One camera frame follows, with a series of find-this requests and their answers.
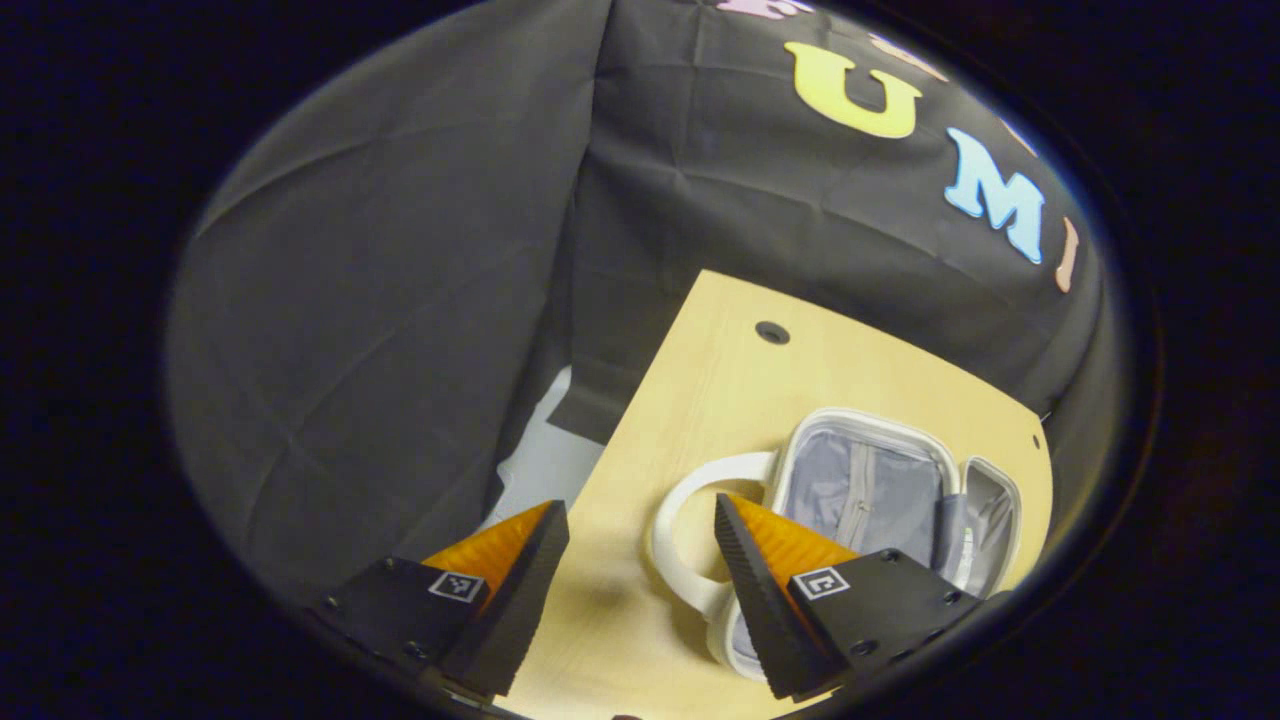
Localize black backdrop cloth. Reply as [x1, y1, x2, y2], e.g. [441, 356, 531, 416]
[165, 0, 1106, 601]

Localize white suitcase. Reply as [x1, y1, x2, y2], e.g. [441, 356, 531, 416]
[648, 406, 1025, 683]

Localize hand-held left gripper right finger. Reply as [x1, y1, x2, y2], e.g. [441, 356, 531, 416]
[713, 492, 986, 701]

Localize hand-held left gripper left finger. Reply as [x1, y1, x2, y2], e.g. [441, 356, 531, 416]
[318, 499, 571, 699]

